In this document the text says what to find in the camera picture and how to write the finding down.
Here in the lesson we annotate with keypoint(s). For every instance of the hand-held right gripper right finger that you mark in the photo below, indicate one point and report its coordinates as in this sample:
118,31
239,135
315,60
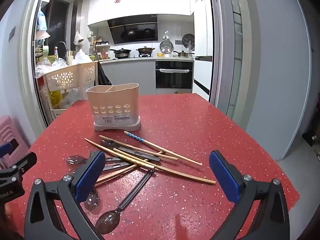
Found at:
223,177

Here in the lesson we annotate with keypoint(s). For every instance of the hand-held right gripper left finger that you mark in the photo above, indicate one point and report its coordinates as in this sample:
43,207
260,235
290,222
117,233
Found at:
88,177

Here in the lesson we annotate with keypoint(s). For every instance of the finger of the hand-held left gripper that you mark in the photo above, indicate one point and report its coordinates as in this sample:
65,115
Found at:
6,148
26,160

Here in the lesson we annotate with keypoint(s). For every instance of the blue patterned wooden chopstick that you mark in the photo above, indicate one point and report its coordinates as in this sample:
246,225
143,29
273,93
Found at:
135,136

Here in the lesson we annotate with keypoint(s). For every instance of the beige plastic utensil holder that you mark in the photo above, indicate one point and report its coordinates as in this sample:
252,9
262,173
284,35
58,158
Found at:
115,105

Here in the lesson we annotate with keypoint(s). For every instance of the pink plastic stool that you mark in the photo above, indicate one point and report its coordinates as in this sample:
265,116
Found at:
10,132

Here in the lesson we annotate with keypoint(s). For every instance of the yellow cooking oil bottle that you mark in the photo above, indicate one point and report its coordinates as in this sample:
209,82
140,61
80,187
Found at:
56,96

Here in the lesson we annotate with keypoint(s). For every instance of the white perforated basket cart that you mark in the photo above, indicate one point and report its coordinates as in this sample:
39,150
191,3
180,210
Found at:
62,78

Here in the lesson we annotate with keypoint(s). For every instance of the clear plastic bags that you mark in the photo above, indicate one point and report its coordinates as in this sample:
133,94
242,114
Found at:
47,66

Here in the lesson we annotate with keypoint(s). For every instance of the dark floor clutter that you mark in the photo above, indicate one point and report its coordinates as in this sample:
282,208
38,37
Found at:
312,140

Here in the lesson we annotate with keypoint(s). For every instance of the black hanging cloth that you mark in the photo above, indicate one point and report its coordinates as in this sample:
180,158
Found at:
102,75

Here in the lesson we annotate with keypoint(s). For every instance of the red-capped white bottle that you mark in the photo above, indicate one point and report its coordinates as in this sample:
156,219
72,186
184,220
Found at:
56,53

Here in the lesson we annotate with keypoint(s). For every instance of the black built-in oven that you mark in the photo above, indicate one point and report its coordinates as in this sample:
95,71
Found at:
173,78

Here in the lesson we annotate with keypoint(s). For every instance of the white refrigerator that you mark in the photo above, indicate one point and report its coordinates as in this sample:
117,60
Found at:
202,67

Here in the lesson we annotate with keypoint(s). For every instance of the white plastic bag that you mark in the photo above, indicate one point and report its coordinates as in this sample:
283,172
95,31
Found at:
81,57

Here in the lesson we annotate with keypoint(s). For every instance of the black kitchen faucet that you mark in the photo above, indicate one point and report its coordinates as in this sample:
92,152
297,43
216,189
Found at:
62,43

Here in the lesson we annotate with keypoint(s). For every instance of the condiment rack with bottles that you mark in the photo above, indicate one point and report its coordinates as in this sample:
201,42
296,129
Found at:
102,50

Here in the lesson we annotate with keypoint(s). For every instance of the black wok with lid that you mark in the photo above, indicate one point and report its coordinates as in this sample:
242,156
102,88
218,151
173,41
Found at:
122,52

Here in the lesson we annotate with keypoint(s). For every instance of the steel cooking pot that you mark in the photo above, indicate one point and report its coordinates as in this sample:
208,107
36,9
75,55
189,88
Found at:
183,54

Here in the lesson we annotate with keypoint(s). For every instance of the blue patterned hanging bag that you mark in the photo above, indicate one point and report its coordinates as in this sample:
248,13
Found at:
42,22

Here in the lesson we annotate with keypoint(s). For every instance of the hanging plastic bag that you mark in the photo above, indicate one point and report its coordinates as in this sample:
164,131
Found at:
78,38

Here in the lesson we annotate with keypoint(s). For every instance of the round black divided tray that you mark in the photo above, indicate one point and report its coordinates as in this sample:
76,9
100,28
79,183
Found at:
188,40

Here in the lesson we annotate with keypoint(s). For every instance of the round steel steamer rack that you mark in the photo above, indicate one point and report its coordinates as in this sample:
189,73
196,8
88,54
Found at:
166,46

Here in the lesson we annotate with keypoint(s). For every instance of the black range hood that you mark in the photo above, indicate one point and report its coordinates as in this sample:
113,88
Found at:
132,30

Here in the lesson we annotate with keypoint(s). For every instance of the grey wall switch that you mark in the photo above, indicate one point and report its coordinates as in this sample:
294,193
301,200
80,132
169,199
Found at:
11,33

